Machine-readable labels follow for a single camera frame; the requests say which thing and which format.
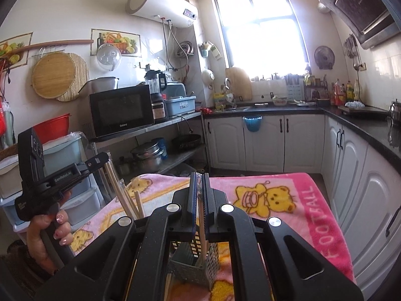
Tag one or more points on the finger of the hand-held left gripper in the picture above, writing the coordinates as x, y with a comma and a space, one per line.
97, 162

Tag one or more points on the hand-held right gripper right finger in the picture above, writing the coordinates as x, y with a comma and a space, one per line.
207, 200

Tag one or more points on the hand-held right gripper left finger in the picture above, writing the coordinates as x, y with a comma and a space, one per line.
193, 200

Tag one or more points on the wooden chopstick pair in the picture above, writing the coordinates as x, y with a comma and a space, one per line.
203, 247

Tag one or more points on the grey plastic utensil basket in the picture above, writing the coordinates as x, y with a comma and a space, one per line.
184, 263

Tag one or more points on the hanging kitchen utensils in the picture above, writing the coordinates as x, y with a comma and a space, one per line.
351, 50

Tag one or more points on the person's left hand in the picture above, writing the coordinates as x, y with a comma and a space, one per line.
36, 241

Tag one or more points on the multicolour plastic drawer unit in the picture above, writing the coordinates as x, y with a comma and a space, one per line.
9, 175

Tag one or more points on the teal plastic drawer unit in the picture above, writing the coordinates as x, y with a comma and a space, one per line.
67, 160

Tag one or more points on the wicker basket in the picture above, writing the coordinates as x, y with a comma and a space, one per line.
7, 153

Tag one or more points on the stacked steel pots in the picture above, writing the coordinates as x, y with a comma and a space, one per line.
147, 156

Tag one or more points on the red plastic basin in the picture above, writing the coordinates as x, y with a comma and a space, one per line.
53, 128

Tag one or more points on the black microwave oven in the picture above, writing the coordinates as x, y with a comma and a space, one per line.
120, 113

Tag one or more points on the black wok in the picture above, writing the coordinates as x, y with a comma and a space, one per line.
188, 141

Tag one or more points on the red plastic bag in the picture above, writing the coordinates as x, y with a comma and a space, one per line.
3, 119

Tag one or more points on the steel container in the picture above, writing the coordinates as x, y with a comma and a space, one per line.
100, 84

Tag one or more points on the steel shelf rack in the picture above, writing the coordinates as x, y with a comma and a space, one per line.
175, 120

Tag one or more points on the round bamboo mat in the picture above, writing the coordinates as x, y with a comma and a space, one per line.
81, 81

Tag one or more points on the black blender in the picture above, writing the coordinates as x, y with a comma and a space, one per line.
156, 100

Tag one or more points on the blue hanging bin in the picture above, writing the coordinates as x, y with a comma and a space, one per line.
252, 124

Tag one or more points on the pink bear printed blanket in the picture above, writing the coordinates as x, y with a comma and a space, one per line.
300, 225

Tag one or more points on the round bamboo tray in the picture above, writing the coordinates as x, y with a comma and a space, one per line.
53, 75

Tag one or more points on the blue dish bin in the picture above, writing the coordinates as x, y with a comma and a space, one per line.
180, 103

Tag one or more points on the clear plastic dome cover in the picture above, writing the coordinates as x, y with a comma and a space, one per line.
109, 57

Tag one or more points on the white kitchen cabinets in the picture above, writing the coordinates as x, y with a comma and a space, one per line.
300, 144

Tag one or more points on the wooden cutting board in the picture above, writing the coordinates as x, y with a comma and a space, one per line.
239, 83

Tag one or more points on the white hanging container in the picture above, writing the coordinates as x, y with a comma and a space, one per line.
207, 76

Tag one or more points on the long wooden rolling pin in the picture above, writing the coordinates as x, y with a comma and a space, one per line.
50, 44

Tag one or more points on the green knife block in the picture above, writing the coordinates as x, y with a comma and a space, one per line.
293, 86

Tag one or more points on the white water heater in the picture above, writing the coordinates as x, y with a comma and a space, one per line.
159, 3

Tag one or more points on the row of condiment bottles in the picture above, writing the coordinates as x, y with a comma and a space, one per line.
344, 94

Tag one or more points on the kitchen window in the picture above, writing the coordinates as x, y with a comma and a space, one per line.
260, 34

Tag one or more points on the black kitchen countertop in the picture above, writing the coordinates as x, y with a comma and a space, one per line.
369, 125

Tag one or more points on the steel teapot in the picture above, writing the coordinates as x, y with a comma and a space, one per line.
395, 109

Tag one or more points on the black range hood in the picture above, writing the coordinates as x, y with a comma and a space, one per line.
360, 3

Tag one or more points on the fruit wall poster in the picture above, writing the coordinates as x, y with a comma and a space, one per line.
14, 50
125, 39

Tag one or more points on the small wall fan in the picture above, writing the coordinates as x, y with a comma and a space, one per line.
325, 57

